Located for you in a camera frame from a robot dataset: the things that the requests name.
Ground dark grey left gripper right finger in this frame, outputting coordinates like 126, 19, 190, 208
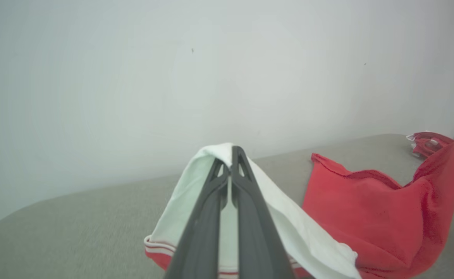
230, 145, 296, 279

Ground red jersey with number 23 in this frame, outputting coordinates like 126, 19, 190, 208
144, 138, 454, 279

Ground red shorts with white stripes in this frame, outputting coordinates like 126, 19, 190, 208
406, 132, 454, 158

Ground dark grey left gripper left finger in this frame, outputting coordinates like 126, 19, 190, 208
164, 157, 231, 279

